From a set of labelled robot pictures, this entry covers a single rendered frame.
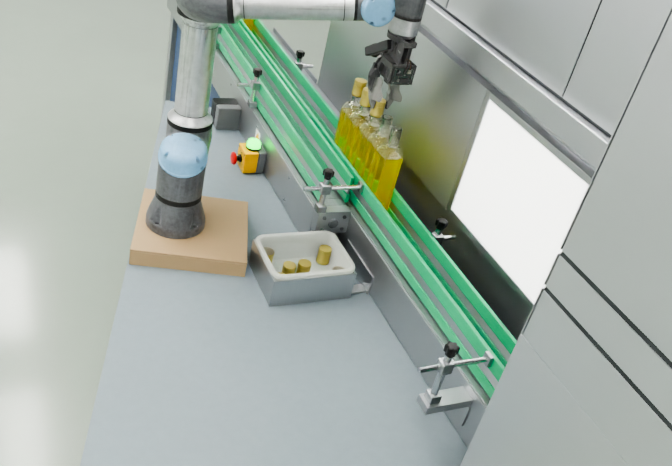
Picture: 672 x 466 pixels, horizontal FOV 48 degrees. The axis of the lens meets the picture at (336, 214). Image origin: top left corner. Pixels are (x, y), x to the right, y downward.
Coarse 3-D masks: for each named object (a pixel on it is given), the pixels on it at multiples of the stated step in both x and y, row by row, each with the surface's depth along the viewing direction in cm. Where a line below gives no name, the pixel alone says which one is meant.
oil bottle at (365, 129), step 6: (360, 126) 201; (366, 126) 199; (372, 126) 199; (378, 126) 199; (360, 132) 201; (366, 132) 198; (372, 132) 198; (360, 138) 201; (366, 138) 199; (360, 144) 202; (354, 150) 205; (360, 150) 202; (354, 156) 205; (360, 156) 202; (354, 162) 205; (360, 162) 203
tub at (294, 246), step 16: (256, 240) 188; (272, 240) 192; (288, 240) 194; (304, 240) 196; (320, 240) 198; (336, 240) 196; (288, 256) 196; (304, 256) 199; (336, 256) 195; (272, 272) 179; (320, 272) 183; (336, 272) 184; (352, 272) 187
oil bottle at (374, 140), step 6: (372, 138) 196; (378, 138) 194; (384, 138) 194; (366, 144) 198; (372, 144) 195; (378, 144) 194; (366, 150) 199; (372, 150) 195; (366, 156) 199; (372, 156) 196; (366, 162) 199; (372, 162) 197; (360, 168) 202; (366, 168) 199; (360, 174) 202; (366, 174) 199; (366, 180) 200
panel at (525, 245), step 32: (480, 128) 178; (512, 128) 167; (480, 160) 179; (512, 160) 168; (544, 160) 158; (480, 192) 179; (512, 192) 168; (544, 192) 159; (576, 192) 150; (480, 224) 180; (512, 224) 169; (544, 224) 159; (512, 256) 170; (544, 256) 160
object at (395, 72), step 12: (396, 36) 182; (396, 48) 185; (408, 48) 182; (384, 60) 186; (396, 60) 184; (408, 60) 185; (384, 72) 189; (396, 72) 185; (408, 72) 186; (396, 84) 187; (408, 84) 188
